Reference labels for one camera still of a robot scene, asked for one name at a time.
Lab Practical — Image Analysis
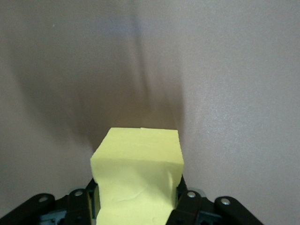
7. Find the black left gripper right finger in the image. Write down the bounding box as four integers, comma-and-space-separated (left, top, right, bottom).
167, 178, 261, 225

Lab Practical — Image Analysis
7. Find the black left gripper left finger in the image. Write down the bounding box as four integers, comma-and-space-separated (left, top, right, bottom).
0, 179, 100, 225

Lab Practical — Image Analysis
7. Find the yellow foam cube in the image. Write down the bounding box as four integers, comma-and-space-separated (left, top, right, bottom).
90, 127, 185, 225

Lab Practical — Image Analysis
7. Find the brown table cover sheet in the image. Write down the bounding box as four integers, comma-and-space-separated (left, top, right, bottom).
0, 0, 300, 225

